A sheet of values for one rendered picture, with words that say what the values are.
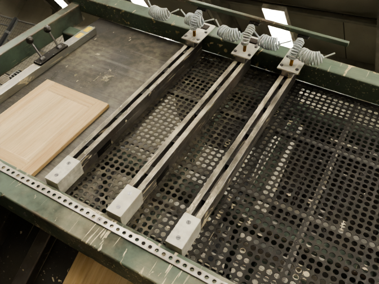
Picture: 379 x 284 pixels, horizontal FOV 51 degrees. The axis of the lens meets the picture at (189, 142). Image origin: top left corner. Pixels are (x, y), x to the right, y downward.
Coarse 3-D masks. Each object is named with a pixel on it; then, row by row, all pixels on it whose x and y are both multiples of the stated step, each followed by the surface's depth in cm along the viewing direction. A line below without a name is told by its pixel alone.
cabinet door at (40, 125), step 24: (24, 96) 183; (48, 96) 183; (72, 96) 182; (0, 120) 172; (24, 120) 172; (48, 120) 172; (72, 120) 172; (0, 144) 162; (24, 144) 162; (48, 144) 162; (24, 168) 153
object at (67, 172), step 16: (192, 16) 194; (192, 32) 204; (208, 32) 204; (192, 48) 200; (176, 64) 191; (160, 80) 182; (144, 96) 174; (128, 112) 167; (96, 128) 160; (112, 128) 160; (80, 144) 154; (96, 144) 154; (64, 160) 148; (80, 160) 148; (48, 176) 143; (64, 176) 143; (64, 192) 146
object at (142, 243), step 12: (0, 168) 148; (12, 168) 148; (24, 180) 144; (72, 204) 137; (84, 216) 134; (96, 216) 133; (108, 228) 130; (120, 228) 130; (132, 240) 127; (144, 240) 127; (156, 252) 124; (168, 252) 124; (180, 264) 121; (204, 276) 118
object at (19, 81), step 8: (80, 32) 217; (88, 32) 217; (72, 40) 212; (80, 40) 214; (72, 48) 211; (56, 56) 203; (64, 56) 208; (32, 64) 197; (48, 64) 199; (24, 72) 192; (32, 72) 192; (40, 72) 197; (16, 80) 188; (24, 80) 190; (32, 80) 194; (0, 88) 183; (8, 88) 183; (16, 88) 187; (0, 96) 181; (8, 96) 185
